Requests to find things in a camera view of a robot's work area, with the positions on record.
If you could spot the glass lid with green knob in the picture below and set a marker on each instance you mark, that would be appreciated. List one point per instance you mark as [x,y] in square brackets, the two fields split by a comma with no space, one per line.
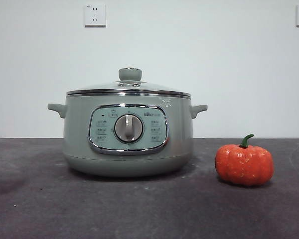
[130,74]

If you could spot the small orange pumpkin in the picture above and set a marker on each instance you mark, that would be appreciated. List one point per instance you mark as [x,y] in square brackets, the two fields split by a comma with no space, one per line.
[244,164]

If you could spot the pale green electric cooking pot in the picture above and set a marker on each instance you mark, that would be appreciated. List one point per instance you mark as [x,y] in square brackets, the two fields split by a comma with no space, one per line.
[77,137]

